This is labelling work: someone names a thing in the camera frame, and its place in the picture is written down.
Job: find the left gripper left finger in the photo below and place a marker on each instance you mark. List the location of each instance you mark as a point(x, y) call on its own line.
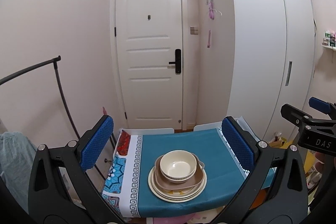
point(60, 191)

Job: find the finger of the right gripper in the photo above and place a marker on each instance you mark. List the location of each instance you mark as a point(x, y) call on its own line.
point(322, 106)
point(301, 119)

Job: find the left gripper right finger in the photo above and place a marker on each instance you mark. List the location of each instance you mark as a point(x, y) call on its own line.
point(286, 200)

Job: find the large yellow duck plate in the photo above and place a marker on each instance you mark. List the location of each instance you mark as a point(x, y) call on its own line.
point(177, 193)

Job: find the brown plastic basin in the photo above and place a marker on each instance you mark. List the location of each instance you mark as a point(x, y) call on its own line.
point(173, 184)

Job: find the cream bowl wide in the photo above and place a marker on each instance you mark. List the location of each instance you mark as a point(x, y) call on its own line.
point(178, 164)

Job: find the blue patterned tablecloth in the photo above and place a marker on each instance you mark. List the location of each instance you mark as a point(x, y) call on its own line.
point(171, 175)

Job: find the white wardrobe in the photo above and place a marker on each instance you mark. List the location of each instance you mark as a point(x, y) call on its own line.
point(255, 56)

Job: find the black clothes rack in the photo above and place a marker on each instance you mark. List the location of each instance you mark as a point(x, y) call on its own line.
point(54, 111)

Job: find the white door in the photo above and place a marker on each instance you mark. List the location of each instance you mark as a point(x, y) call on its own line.
point(146, 35)

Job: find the black door handle lock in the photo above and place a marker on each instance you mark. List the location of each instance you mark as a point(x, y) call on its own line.
point(177, 62)

